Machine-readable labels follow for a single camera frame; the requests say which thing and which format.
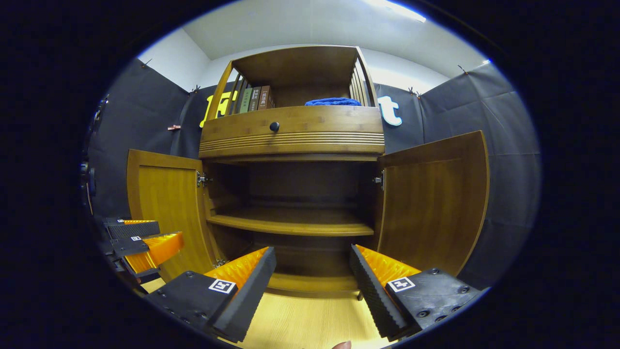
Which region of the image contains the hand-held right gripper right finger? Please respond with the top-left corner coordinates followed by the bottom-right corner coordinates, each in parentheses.
top-left (349, 244), bottom-right (482, 341)

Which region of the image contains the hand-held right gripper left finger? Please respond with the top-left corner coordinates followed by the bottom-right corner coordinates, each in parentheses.
top-left (145, 246), bottom-right (278, 344)

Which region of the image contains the wooden cabinet door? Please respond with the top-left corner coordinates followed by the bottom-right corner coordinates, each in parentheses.
top-left (375, 130), bottom-right (491, 277)
top-left (127, 149), bottom-right (228, 283)

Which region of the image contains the wooden inner shelf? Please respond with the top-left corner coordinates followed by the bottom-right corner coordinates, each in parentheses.
top-left (207, 207), bottom-right (375, 237)

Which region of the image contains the brown book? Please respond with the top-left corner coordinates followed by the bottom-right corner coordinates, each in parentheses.
top-left (258, 85), bottom-right (275, 111)

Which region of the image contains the blue knitted cloth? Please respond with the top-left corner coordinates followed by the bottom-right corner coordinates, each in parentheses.
top-left (305, 97), bottom-right (362, 107)

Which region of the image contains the black backdrop cloth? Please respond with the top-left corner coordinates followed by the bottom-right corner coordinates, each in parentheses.
top-left (82, 58), bottom-right (542, 291)

